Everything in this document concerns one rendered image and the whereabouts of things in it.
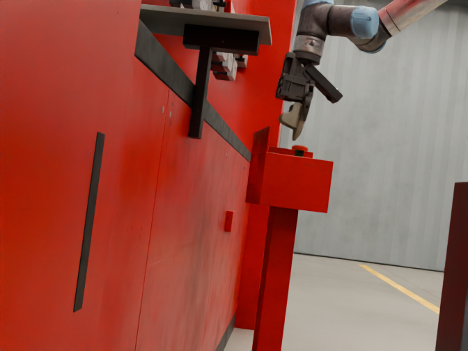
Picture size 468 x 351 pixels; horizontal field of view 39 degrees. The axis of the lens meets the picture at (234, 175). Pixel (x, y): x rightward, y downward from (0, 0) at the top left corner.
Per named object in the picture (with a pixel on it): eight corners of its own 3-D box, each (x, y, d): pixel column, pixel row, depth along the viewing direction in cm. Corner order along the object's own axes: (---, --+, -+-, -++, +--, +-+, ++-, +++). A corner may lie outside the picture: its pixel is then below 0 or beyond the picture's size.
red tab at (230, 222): (230, 232, 222) (232, 211, 222) (224, 231, 222) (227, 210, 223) (234, 230, 237) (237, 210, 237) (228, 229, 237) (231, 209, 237)
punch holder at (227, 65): (227, 65, 260) (232, 24, 260) (206, 63, 261) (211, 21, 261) (230, 72, 275) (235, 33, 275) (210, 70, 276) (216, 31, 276)
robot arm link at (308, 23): (331, -9, 161) (299, -10, 165) (322, 35, 161) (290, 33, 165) (341, 3, 168) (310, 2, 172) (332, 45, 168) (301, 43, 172)
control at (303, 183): (327, 213, 151) (337, 135, 152) (258, 205, 149) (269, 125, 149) (306, 209, 171) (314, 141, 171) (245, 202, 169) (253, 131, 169)
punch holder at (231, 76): (232, 75, 280) (237, 37, 280) (212, 73, 281) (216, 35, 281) (235, 81, 295) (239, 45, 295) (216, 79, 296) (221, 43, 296)
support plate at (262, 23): (268, 21, 119) (269, 17, 119) (125, 7, 121) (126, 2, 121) (271, 45, 137) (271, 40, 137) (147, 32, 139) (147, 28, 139)
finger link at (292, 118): (275, 136, 165) (283, 99, 165) (298, 141, 166) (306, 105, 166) (278, 135, 162) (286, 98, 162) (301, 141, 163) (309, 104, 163)
